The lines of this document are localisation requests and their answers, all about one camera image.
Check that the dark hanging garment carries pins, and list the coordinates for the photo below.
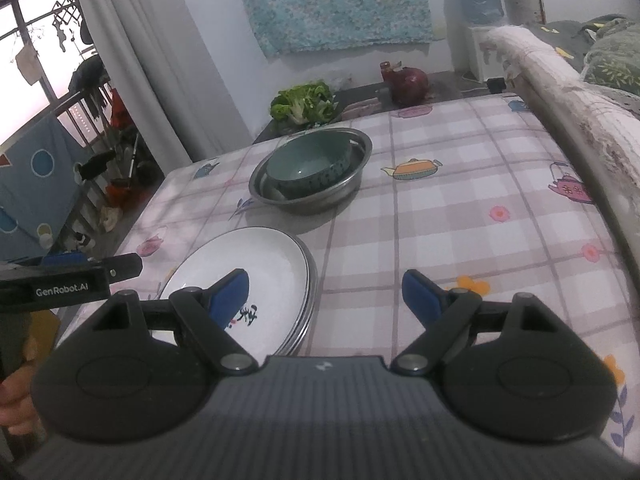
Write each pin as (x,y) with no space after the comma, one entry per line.
(90,80)

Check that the white water dispenser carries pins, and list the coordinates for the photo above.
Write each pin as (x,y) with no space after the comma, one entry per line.
(480,52)

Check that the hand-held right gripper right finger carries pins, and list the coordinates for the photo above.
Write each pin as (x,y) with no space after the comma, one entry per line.
(422,300)

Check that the green lettuce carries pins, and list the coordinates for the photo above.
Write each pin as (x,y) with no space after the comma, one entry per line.
(300,102)

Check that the pink packet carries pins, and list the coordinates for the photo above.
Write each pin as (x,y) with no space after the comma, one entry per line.
(362,109)

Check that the orange red garment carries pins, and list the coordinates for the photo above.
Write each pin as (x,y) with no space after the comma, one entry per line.
(119,107)

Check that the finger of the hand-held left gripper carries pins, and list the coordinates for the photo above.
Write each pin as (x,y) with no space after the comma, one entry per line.
(122,266)
(65,259)

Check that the large steel plate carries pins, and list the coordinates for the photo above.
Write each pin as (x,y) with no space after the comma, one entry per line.
(312,290)
(316,285)

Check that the window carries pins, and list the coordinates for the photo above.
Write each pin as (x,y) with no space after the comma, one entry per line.
(35,25)

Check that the green patterned cushion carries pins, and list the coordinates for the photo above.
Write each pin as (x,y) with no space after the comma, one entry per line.
(615,62)

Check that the blue printed cloth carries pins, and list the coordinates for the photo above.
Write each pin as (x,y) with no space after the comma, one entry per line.
(35,180)

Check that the green ceramic bowl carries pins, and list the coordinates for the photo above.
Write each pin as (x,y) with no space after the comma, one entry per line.
(305,165)

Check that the grey blanket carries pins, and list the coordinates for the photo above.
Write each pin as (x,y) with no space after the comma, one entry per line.
(570,35)

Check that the clothes drying hanger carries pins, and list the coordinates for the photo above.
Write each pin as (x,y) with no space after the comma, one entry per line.
(67,22)

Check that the black power adapter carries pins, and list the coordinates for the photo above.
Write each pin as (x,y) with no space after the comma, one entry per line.
(496,85)

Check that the steel bowl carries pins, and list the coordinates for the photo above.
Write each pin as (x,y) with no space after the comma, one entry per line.
(356,157)
(310,202)

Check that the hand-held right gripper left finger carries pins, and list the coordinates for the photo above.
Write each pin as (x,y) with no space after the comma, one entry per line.
(227,300)

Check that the dark low counter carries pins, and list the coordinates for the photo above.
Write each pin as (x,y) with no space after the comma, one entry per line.
(360,91)

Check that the person's left hand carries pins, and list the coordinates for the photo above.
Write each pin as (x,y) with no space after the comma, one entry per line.
(17,400)

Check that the pale shoe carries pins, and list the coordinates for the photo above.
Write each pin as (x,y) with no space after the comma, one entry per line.
(111,217)

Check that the checked printed tablecloth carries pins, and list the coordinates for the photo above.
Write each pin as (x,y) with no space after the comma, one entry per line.
(450,220)

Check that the white printed plate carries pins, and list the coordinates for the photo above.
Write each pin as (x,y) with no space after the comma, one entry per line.
(250,255)

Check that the white curtain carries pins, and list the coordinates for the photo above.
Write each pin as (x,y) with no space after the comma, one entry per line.
(165,60)

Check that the teal patterned wall cloth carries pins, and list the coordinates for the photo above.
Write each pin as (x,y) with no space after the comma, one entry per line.
(335,5)

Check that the red jar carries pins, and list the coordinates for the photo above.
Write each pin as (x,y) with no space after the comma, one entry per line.
(385,71)

